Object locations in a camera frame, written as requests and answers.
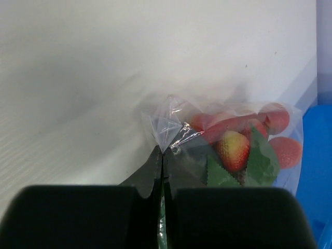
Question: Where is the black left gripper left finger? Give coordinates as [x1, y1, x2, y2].
[1, 147, 163, 248]

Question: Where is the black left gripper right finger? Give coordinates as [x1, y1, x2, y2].
[163, 150, 316, 248]

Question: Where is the clear zip top bag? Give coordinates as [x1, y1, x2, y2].
[142, 95, 315, 248]

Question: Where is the green fake leafy vegetable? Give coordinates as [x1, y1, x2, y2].
[207, 124, 280, 188]

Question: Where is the blue plastic bin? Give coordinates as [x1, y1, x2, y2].
[296, 105, 331, 248]

